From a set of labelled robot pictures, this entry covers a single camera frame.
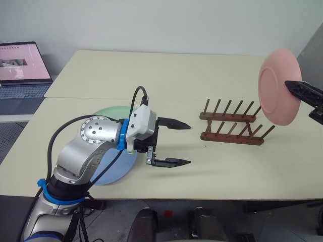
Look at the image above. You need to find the blue forearm cable clip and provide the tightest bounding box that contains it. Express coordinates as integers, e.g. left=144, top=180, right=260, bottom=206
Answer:
left=37, top=178, right=88, bottom=204

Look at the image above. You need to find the blue wrist cable clip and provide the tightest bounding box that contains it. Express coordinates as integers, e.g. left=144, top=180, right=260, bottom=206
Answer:
left=116, top=117, right=131, bottom=151

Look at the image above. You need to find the wooden dish rack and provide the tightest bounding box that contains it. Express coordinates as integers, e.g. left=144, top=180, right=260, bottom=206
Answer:
left=198, top=98, right=276, bottom=146

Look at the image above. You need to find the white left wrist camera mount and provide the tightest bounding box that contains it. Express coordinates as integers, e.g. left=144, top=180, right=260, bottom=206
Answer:
left=125, top=104, right=157, bottom=154

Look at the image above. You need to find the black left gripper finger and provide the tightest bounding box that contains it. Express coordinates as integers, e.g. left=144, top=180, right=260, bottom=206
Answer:
left=151, top=157, right=193, bottom=169
left=156, top=116, right=192, bottom=131

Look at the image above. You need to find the green plate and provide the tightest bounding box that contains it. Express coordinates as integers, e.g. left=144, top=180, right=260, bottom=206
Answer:
left=92, top=105, right=139, bottom=122

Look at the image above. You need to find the blue plate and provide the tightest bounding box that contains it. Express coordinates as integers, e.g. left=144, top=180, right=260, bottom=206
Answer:
left=89, top=148, right=138, bottom=187

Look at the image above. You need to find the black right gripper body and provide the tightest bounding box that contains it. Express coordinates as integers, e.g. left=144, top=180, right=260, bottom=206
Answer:
left=308, top=105, right=323, bottom=125

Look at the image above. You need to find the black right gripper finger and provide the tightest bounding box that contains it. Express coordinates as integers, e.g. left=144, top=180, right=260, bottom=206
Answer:
left=284, top=80, right=323, bottom=107

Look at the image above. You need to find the pink plate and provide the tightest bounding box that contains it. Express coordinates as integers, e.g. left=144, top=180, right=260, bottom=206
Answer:
left=257, top=48, right=302, bottom=127

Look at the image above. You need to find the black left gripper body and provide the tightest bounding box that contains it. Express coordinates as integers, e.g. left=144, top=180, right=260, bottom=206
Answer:
left=133, top=117, right=159, bottom=167

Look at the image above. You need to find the dark rounded shape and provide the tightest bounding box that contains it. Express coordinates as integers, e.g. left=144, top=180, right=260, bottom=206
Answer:
left=126, top=208, right=160, bottom=242
left=188, top=206, right=228, bottom=242

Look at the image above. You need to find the open laptop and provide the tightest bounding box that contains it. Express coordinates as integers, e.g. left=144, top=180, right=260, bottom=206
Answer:
left=0, top=41, right=53, bottom=100

